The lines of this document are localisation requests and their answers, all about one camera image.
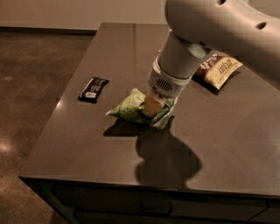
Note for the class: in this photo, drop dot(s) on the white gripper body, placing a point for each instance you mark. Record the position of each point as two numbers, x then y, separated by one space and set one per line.
166 83

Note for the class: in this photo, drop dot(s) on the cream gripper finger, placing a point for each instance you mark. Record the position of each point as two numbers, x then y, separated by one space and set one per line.
153 103

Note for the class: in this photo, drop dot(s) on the green jalapeno chip bag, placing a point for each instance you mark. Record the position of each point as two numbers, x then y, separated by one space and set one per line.
131 109

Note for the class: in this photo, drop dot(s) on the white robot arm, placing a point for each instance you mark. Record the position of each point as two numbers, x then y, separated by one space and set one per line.
199 27

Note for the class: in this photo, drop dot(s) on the brown and cream chip bag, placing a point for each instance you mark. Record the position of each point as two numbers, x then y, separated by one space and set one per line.
217 69

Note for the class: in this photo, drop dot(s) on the black rxbar chocolate bar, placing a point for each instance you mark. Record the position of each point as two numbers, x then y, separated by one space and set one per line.
92 90

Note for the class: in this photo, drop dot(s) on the dark cabinet under counter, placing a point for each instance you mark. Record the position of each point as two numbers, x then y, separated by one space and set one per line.
91 203

